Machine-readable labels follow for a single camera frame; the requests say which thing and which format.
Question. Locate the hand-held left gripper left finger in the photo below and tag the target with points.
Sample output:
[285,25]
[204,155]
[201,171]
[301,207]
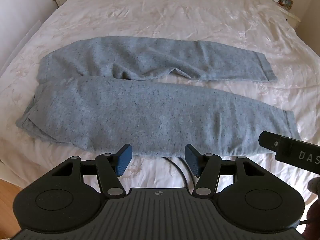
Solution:
[123,159]

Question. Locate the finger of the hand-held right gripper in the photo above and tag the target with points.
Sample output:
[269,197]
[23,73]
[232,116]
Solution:
[270,143]

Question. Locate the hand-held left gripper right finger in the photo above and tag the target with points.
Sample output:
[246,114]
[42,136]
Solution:
[192,159]

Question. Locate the light blue fleece pants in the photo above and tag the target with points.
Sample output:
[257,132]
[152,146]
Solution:
[140,120]

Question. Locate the white embroidered bed cover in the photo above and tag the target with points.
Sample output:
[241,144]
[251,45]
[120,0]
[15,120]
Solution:
[175,20]

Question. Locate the small framed picture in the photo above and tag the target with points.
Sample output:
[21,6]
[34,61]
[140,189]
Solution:
[286,2]

